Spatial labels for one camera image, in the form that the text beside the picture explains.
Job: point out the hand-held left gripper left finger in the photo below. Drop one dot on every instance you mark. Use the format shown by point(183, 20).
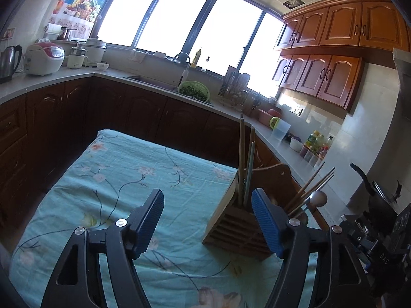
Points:
point(149, 219)

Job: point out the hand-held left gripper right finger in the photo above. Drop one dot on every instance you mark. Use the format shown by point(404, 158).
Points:
point(268, 226)

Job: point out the wooden utensil holder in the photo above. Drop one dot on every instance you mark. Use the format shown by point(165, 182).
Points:
point(237, 227)

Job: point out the wooden chopstick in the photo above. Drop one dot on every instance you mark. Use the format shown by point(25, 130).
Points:
point(308, 184)
point(250, 166)

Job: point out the black wok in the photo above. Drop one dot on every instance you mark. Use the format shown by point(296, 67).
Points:
point(382, 202)

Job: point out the floral teal tablecloth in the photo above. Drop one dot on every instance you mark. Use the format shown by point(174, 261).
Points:
point(128, 173)

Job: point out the round-headed metal utensil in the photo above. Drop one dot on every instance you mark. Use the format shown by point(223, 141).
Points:
point(317, 198)

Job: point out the metal chopstick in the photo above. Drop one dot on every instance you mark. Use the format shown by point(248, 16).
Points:
point(319, 186)

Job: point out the chopsticks and spoon bundle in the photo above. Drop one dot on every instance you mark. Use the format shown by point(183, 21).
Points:
point(316, 182)

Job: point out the translucent spice jar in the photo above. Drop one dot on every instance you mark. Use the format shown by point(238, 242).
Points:
point(316, 161)
point(304, 154)
point(310, 158)

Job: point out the dark sauce bottle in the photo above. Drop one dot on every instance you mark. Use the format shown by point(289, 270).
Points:
point(327, 147)

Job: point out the dark wooden base cabinets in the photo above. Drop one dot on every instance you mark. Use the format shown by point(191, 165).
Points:
point(144, 112)

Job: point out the pink basin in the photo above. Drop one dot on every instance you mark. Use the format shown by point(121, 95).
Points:
point(268, 117)

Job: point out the green colander with greens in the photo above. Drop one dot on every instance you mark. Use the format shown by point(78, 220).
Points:
point(194, 91)

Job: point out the kitchen sink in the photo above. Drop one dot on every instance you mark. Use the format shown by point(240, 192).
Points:
point(151, 81)

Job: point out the dish drying rack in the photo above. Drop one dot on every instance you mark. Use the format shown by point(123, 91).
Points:
point(232, 86)

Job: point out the chrome faucet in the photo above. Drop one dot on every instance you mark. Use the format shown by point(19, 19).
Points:
point(184, 70)

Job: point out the small white bowl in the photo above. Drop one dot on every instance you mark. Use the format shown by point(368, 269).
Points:
point(103, 67)

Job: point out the white rag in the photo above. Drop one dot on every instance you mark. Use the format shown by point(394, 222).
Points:
point(137, 56)

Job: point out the yellow bottle on sill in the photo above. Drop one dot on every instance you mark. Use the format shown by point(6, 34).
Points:
point(196, 59)

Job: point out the large white cooker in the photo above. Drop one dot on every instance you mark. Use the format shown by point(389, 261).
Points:
point(95, 51)

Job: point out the white and red rice cooker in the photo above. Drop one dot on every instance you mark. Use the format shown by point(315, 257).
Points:
point(43, 59)

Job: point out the large window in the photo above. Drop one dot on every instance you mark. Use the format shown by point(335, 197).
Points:
point(199, 22)

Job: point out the small metal pot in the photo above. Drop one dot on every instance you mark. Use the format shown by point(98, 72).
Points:
point(63, 33)

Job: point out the steel electric kettle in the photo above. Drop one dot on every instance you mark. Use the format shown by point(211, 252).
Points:
point(9, 62)

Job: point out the paper towel roll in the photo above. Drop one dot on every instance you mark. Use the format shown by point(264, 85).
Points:
point(52, 32)

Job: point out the backsplash wall outlet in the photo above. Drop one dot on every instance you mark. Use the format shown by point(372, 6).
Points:
point(297, 110)

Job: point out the wooden wall cabinets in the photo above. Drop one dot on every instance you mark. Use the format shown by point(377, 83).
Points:
point(337, 32)

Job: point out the fruit and palm wall poster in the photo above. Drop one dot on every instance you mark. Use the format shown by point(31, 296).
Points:
point(83, 3)

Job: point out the wall socket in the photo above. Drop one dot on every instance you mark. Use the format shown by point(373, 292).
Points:
point(8, 33)

